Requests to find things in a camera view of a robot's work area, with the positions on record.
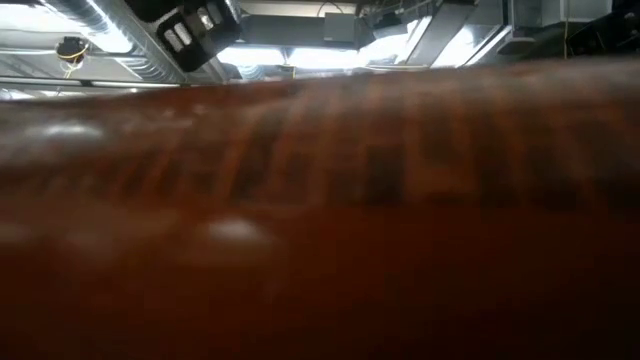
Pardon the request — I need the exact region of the orange white sealant tube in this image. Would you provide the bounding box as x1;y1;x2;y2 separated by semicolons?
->
0;54;640;360

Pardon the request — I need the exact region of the linear ceiling light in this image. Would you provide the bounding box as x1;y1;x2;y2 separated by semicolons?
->
0;75;184;90

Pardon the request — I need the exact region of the black ceiling-hung device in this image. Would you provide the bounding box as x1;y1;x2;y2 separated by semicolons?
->
55;35;91;64

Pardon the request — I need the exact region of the grey ceiling box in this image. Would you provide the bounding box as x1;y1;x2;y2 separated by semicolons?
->
323;12;357;44

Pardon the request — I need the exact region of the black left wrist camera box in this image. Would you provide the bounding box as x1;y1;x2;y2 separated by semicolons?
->
156;0;243;74

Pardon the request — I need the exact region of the dark rectangular ceiling duct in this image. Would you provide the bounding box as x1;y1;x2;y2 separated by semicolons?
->
239;14;326;49

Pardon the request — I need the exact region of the large rectangular metal duct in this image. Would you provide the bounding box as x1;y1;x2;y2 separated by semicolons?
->
404;0;511;69

